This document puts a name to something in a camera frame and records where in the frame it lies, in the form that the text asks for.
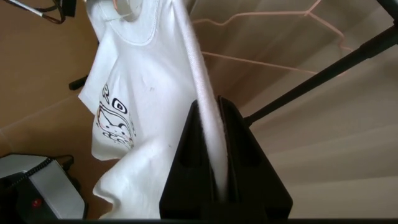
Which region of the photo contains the beige curtain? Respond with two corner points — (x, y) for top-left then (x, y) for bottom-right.
(186, 0), (398, 219)

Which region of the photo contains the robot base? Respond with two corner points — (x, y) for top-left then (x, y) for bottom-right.
(0, 154), (88, 220)

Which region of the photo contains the white printed t-shirt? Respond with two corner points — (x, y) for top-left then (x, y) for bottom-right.
(77, 0), (229, 220)

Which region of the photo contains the black clothes rack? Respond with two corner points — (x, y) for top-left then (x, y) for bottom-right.
(68, 0), (398, 127)

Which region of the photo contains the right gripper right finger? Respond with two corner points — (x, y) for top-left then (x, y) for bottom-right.
(216, 95), (294, 220)

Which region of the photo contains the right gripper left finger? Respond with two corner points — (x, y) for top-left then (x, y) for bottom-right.
(159, 99), (219, 220)

